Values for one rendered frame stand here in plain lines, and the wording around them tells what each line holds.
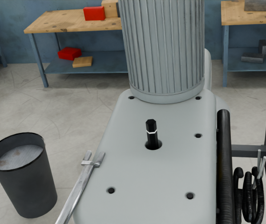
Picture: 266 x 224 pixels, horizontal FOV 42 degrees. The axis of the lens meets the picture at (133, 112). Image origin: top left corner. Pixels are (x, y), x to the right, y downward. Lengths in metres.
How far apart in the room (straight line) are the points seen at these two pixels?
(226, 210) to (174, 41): 0.37
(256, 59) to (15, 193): 3.23
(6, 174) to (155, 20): 2.31
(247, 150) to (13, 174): 2.11
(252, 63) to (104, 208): 4.18
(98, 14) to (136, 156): 3.99
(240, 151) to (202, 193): 0.50
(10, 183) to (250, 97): 2.89
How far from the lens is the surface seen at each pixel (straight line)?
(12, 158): 3.15
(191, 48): 0.82
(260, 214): 1.17
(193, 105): 0.85
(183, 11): 0.78
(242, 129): 3.89
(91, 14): 4.66
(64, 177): 3.54
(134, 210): 0.62
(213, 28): 5.10
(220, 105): 1.45
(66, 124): 4.26
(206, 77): 1.27
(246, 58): 4.69
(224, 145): 0.87
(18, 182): 2.96
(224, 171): 0.80
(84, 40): 5.50
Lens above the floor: 2.36
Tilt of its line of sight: 34 degrees down
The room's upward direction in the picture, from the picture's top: 8 degrees counter-clockwise
